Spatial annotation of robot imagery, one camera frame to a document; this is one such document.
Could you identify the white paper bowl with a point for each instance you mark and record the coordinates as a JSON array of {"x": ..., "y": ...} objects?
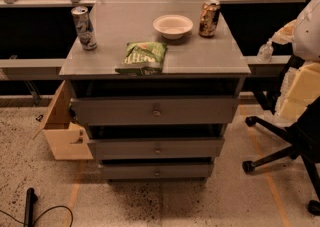
[{"x": 173, "y": 27}]

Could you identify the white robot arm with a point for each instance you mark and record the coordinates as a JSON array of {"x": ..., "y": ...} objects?
[{"x": 303, "y": 33}]

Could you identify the brown gold soda can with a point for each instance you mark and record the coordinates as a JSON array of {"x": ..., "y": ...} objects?
[{"x": 209, "y": 18}]

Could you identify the blue silver redbull can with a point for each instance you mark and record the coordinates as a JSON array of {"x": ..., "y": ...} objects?
[{"x": 84, "y": 27}]

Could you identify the grey drawer cabinet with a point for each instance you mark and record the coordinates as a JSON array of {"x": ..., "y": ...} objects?
[{"x": 194, "y": 67}]

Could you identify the top grey drawer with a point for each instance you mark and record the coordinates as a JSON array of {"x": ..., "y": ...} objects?
[{"x": 154, "y": 111}]

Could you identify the grey drawer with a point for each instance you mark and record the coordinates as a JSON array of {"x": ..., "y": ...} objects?
[
  {"x": 154, "y": 111},
  {"x": 156, "y": 171},
  {"x": 162, "y": 148}
]

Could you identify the green chip bag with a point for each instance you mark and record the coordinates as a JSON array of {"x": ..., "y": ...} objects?
[{"x": 143, "y": 59}]

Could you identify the middle grey drawer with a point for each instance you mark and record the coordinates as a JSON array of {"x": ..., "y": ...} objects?
[{"x": 162, "y": 148}]

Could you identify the bottom grey drawer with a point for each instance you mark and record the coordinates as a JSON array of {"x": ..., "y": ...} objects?
[{"x": 156, "y": 171}]

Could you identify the clear sanitizer bottle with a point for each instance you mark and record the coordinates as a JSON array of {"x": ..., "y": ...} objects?
[{"x": 265, "y": 52}]

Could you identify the yellow foam block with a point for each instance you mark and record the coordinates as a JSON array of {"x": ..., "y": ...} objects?
[{"x": 300, "y": 87}]

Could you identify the black office chair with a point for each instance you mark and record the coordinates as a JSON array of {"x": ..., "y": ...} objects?
[{"x": 304, "y": 138}]

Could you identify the black cylinder tool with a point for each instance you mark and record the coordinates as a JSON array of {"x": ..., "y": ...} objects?
[{"x": 31, "y": 199}]

